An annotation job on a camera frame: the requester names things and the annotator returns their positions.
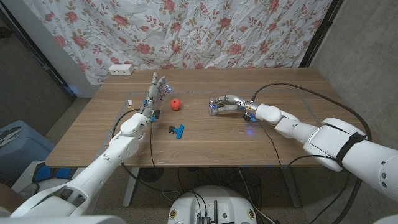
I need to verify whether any grey floor cable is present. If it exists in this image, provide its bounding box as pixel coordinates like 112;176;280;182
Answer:
238;167;276;224

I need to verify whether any floral backdrop curtain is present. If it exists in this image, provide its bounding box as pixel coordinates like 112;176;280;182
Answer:
23;0;333;85

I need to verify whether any black round floor object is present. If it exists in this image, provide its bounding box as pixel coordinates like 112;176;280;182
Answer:
139;167;164;183

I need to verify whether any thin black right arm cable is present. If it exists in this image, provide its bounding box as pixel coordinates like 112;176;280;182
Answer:
256;119;336;169

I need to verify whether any white power strip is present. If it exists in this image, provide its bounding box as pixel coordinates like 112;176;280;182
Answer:
108;63;135;76

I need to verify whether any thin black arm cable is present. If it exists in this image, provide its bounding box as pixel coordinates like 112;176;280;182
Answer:
149;121;159;169
256;119;336;169

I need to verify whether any blue plastic bin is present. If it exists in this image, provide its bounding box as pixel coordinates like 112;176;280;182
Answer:
0;120;56;179

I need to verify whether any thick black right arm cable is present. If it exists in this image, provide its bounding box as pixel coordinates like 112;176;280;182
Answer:
250;82;373;224

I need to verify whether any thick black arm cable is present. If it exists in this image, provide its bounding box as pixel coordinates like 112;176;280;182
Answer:
111;108;187;194
250;82;373;224

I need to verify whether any white and blue floor device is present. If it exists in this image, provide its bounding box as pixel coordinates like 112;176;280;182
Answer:
11;161;74;200

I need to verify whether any black backdrop stand pole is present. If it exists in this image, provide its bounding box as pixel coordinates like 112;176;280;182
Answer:
298;0;345;68

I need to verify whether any white table leg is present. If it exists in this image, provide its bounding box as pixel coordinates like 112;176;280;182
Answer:
281;166;302;208
123;167;141;208

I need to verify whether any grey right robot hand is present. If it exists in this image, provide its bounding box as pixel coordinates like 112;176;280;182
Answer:
208;94;259;123

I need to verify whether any blue plastic clip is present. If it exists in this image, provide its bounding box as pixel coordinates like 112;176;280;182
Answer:
168;124;185;140

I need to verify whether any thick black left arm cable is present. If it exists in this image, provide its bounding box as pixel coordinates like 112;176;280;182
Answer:
111;108;187;194

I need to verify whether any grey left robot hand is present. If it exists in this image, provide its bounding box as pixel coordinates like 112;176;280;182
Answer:
141;72;172;123

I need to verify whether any clear glass salt shaker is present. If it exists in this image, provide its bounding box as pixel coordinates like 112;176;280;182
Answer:
208;98;218;117

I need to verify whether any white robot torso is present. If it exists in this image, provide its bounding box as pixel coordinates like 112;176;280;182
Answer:
167;185;258;224

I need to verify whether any grey plastic clamp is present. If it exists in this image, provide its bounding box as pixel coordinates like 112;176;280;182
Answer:
0;126;22;149

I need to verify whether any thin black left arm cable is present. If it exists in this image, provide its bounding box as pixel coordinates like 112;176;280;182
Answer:
149;121;159;169

